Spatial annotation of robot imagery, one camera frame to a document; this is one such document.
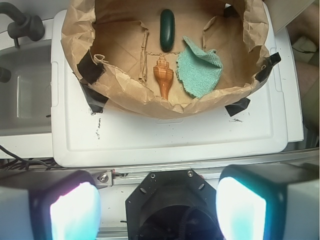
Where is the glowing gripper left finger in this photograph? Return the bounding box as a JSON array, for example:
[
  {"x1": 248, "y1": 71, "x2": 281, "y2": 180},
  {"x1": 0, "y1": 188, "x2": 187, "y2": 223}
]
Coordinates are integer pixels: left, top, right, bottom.
[{"x1": 0, "y1": 170, "x2": 102, "y2": 240}]

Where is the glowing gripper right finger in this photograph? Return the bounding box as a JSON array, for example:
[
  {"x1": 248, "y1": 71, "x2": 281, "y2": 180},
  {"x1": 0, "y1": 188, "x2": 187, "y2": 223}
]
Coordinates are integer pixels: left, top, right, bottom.
[{"x1": 216, "y1": 163, "x2": 320, "y2": 240}]

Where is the dark green plastic pickle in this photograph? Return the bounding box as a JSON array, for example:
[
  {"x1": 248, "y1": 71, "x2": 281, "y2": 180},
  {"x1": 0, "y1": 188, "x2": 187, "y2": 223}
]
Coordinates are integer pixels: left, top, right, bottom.
[{"x1": 159, "y1": 9, "x2": 176, "y2": 52}]

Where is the white plastic bin lid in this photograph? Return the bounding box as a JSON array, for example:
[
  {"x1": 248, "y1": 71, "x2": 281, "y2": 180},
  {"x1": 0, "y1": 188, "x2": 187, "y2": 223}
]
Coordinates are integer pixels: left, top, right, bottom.
[{"x1": 51, "y1": 10, "x2": 288, "y2": 167}]

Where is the black tape piece right lower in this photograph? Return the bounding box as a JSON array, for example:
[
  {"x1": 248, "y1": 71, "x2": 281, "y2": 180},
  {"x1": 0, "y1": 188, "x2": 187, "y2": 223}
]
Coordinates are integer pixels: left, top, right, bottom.
[{"x1": 225, "y1": 97, "x2": 251, "y2": 117}]

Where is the black tape piece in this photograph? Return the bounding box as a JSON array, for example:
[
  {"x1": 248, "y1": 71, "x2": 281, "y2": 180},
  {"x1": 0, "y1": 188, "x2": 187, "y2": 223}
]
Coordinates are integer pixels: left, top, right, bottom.
[
  {"x1": 225, "y1": 97, "x2": 251, "y2": 117},
  {"x1": 79, "y1": 82, "x2": 109, "y2": 113},
  {"x1": 77, "y1": 50, "x2": 105, "y2": 85},
  {"x1": 255, "y1": 52, "x2": 282, "y2": 86}
]

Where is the black tape piece left lower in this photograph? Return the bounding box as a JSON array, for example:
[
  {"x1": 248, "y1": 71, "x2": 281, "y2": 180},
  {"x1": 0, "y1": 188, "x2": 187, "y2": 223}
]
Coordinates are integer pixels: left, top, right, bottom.
[{"x1": 79, "y1": 82, "x2": 109, "y2": 113}]

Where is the white sink basin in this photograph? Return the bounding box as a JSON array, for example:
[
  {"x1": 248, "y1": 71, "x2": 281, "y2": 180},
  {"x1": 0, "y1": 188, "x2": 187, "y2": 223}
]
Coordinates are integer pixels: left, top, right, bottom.
[{"x1": 0, "y1": 19, "x2": 53, "y2": 158}]

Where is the black tape piece left upper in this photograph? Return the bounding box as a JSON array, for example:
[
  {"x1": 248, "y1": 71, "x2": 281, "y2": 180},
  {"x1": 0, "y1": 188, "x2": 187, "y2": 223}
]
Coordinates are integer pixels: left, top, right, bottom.
[{"x1": 77, "y1": 50, "x2": 105, "y2": 85}]

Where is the black tape piece right upper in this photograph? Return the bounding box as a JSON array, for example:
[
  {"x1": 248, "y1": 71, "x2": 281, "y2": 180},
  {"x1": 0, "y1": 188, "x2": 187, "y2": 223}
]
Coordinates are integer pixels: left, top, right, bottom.
[{"x1": 255, "y1": 52, "x2": 282, "y2": 86}]

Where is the teal knitted cloth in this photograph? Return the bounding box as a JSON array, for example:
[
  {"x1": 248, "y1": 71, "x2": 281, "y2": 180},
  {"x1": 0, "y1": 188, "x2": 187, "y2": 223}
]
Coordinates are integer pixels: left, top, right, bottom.
[{"x1": 176, "y1": 36, "x2": 224, "y2": 99}]

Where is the orange plastic seashell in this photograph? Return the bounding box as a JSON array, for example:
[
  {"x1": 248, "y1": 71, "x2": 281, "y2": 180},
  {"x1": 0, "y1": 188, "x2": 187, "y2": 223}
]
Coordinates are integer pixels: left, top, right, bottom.
[{"x1": 153, "y1": 55, "x2": 174, "y2": 100}]

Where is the brown crumpled paper bag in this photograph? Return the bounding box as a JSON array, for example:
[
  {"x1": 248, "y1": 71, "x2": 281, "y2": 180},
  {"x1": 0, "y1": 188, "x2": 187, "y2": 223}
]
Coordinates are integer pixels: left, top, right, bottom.
[{"x1": 61, "y1": 0, "x2": 269, "y2": 119}]

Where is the dark grey faucet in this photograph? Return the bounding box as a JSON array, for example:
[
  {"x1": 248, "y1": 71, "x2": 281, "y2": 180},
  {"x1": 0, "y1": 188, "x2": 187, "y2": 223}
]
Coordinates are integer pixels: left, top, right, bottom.
[{"x1": 0, "y1": 2, "x2": 45, "y2": 49}]

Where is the aluminium rail with bracket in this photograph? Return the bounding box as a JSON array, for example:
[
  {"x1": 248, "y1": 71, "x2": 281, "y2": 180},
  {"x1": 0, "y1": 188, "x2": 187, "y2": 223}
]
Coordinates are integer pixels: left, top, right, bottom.
[{"x1": 92, "y1": 147, "x2": 320, "y2": 188}]

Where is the black cable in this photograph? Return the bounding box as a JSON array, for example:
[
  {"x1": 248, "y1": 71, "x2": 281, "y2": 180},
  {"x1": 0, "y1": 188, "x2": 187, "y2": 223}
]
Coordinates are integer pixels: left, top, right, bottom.
[{"x1": 0, "y1": 144, "x2": 62, "y2": 172}]

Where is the black octagonal mount plate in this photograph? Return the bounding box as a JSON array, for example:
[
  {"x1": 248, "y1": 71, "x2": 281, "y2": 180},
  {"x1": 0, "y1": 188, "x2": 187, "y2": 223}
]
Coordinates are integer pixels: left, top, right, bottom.
[{"x1": 125, "y1": 169, "x2": 224, "y2": 240}]

